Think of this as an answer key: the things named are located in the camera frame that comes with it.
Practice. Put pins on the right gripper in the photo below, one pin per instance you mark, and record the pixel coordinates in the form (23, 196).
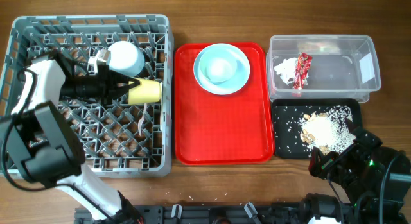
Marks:
(356, 148)

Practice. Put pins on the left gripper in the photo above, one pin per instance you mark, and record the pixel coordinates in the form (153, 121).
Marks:
(110, 79)

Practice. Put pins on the rice and nut leftovers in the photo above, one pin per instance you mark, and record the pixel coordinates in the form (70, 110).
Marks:
(321, 131)

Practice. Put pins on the yellow plastic cup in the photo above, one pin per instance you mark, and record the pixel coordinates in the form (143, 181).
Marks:
(150, 92)

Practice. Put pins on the light blue bowl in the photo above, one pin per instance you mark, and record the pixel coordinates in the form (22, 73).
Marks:
(126, 58)

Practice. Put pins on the white plastic fork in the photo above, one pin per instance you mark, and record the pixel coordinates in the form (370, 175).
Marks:
(141, 120)

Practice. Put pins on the white plastic spoon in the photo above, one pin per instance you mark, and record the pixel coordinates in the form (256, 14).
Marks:
(161, 103)

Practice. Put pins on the white tissue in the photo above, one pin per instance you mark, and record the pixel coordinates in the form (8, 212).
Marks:
(286, 70)

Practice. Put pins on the red snack wrapper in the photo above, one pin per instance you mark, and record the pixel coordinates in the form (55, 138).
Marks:
(301, 70)

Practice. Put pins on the green small bowl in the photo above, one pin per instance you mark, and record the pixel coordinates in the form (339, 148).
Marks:
(218, 64)

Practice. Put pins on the light blue plate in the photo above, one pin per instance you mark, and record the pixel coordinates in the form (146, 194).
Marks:
(231, 86)

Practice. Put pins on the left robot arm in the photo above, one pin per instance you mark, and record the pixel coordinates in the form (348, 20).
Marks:
(44, 148)

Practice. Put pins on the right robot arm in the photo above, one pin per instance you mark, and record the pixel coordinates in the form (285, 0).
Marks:
(375, 178)

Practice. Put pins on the grey dishwasher rack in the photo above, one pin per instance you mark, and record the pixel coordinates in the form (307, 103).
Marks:
(113, 147)

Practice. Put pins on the black plastic tray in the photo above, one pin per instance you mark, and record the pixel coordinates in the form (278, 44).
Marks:
(288, 118)

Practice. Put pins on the clear plastic bin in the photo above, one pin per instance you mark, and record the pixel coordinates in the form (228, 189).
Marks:
(342, 66)

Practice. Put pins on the red plastic tray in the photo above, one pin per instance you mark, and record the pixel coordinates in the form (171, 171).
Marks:
(210, 129)

